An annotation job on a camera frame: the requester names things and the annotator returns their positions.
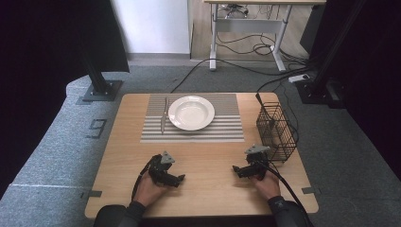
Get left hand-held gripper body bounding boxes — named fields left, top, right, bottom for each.
left=147, top=150, right=176, bottom=187

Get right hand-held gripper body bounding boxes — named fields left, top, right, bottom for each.
left=244, top=144, right=272, bottom=180

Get person's right hand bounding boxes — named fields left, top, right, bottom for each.
left=253, top=170, right=282, bottom=201

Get person's left hand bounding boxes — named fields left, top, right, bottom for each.
left=133, top=171, right=169, bottom=208

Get grey striped placemat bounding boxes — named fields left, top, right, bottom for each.
left=140, top=93, right=246, bottom=144

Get silver table knife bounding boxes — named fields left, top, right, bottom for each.
left=160, top=96, right=170, bottom=135

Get grey tape strip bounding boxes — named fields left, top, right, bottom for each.
left=301, top=186, right=323, bottom=195
left=79, top=189, right=103, bottom=200

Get white deep plate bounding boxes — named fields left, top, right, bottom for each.
left=167, top=95, right=217, bottom=132

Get white power strip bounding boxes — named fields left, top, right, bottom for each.
left=288, top=73, right=312, bottom=84

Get black metal stand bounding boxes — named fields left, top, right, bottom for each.
left=78, top=51, right=125, bottom=103
left=295, top=0, right=368, bottom=110

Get white-legged desk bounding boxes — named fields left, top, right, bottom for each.
left=202, top=0, right=327, bottom=73

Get black curtain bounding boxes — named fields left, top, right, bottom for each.
left=299, top=0, right=401, bottom=183
left=0, top=0, right=131, bottom=201

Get left hand-held gripper cable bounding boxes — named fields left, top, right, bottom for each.
left=131, top=155, right=156, bottom=201

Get hand-held gripper cable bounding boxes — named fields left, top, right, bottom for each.
left=257, top=160, right=314, bottom=227
left=131, top=155, right=156, bottom=201

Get black wire cutlery basket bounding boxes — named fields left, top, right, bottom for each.
left=255, top=101, right=298, bottom=164

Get right hand-held gripper cable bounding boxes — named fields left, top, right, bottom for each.
left=257, top=160, right=314, bottom=227

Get long black floor cable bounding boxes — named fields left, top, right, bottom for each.
left=170, top=58, right=311, bottom=95

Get coiled black floor cables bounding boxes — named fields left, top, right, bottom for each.
left=215, top=31, right=311, bottom=64

